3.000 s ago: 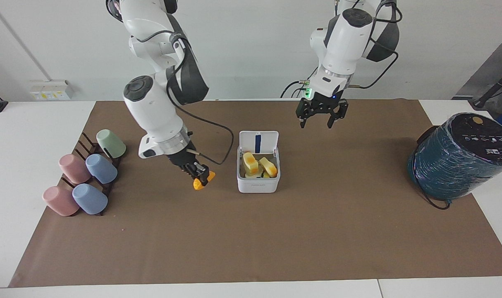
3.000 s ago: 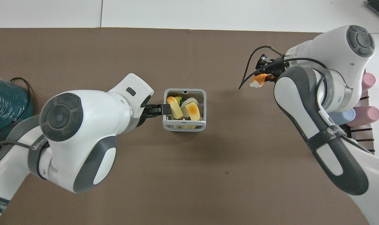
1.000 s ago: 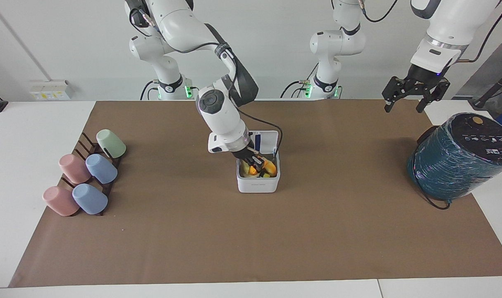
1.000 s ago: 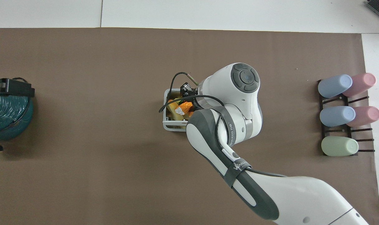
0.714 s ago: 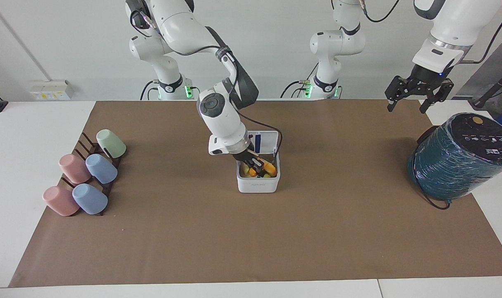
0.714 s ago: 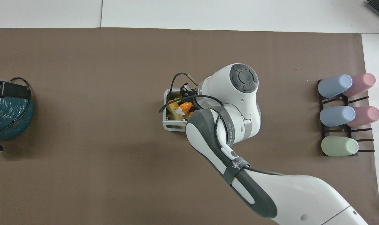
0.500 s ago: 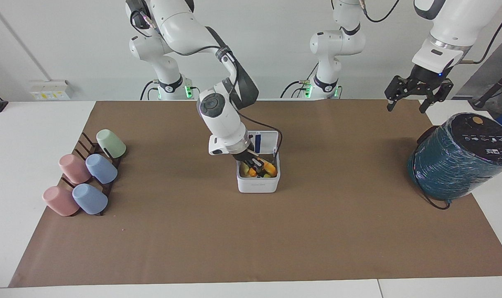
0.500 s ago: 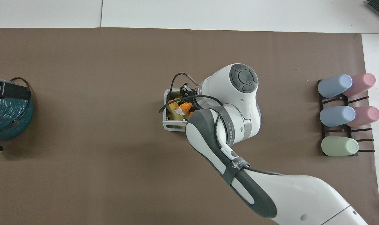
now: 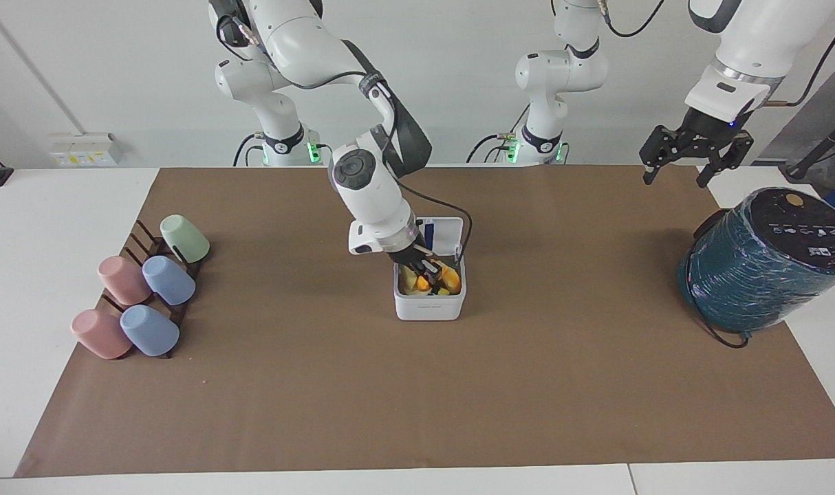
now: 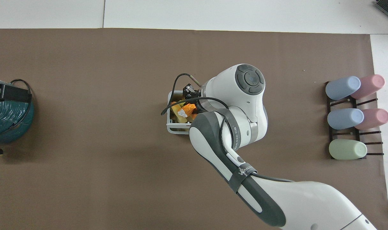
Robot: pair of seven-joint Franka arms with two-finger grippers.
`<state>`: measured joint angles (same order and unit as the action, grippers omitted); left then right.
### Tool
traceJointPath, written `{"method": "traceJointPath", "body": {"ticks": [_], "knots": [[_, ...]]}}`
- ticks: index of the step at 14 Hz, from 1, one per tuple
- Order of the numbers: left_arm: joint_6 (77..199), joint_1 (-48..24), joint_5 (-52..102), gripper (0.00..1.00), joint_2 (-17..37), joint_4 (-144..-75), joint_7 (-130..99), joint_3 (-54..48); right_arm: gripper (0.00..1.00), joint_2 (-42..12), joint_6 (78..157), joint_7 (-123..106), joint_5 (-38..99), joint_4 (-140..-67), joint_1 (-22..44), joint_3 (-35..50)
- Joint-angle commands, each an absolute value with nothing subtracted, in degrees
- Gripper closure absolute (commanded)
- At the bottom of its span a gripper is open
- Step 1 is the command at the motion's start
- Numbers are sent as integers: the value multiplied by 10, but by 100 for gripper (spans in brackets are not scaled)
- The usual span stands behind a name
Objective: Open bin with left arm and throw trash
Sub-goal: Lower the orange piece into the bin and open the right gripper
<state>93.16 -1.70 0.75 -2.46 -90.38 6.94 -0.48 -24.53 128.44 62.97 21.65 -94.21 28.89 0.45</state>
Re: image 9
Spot white wall socket box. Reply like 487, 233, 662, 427
49, 132, 124, 168

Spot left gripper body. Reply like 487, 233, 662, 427
679, 108, 739, 149

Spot dark brown cup rack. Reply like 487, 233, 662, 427
100, 219, 206, 361

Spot blue cup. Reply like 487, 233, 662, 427
142, 255, 197, 307
119, 304, 181, 358

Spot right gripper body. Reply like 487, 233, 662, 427
388, 234, 433, 274

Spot pink cup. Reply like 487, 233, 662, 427
97, 255, 153, 307
70, 308, 133, 360

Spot small white open box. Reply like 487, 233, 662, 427
393, 217, 468, 322

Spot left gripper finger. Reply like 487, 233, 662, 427
695, 131, 756, 190
639, 125, 697, 186

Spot dark teal bin black lid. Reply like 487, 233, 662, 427
677, 186, 835, 335

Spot green cup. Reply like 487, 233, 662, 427
160, 214, 211, 264

